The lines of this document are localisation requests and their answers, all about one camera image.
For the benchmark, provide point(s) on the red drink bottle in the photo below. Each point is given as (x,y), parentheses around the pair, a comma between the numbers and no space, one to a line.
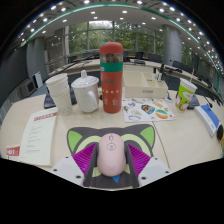
(111,86)

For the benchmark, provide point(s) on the blue-white book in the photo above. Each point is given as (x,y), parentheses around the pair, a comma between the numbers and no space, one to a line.
(208,118)

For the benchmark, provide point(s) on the dark office chairs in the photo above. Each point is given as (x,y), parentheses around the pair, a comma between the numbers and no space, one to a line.
(176,65)

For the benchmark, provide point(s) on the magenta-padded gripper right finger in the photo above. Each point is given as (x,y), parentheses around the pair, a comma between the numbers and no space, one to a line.
(140,160)

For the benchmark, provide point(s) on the black handheld microphone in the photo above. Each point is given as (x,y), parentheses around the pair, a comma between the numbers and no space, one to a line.
(220,132)

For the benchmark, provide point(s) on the long beige conference desk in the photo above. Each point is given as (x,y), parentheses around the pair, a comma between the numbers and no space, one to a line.
(140,68)

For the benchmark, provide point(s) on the colourful sticker sheet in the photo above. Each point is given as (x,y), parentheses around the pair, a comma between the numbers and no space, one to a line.
(146,110)

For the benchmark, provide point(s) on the pink computer mouse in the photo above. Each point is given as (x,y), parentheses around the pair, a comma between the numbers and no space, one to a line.
(111,156)

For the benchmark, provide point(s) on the white lidded mug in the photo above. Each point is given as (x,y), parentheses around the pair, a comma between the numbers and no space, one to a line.
(85,95)

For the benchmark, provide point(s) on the red-white leaflet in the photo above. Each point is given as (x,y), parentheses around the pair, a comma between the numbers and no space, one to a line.
(13,152)

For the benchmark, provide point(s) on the white standing board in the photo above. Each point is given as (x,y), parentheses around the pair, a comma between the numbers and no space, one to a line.
(38,80)

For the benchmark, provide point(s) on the ceiling lights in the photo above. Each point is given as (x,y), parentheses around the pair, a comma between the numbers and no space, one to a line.
(86,2)

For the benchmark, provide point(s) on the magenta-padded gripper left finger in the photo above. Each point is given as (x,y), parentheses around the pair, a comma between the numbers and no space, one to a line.
(83,159)

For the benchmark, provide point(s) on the cat-face mouse pad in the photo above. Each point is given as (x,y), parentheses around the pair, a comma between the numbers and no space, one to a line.
(93,133)

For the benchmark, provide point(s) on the white printed document sheet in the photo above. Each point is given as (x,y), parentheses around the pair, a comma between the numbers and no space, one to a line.
(38,136)

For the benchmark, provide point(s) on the beige desk organizer box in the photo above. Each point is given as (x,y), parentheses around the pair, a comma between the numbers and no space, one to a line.
(146,89)

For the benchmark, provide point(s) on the stack of white paper cups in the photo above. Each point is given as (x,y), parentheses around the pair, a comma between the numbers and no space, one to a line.
(60,95)

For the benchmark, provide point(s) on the green-white paper drink cup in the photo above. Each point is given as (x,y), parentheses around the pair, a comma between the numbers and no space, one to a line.
(184,96)

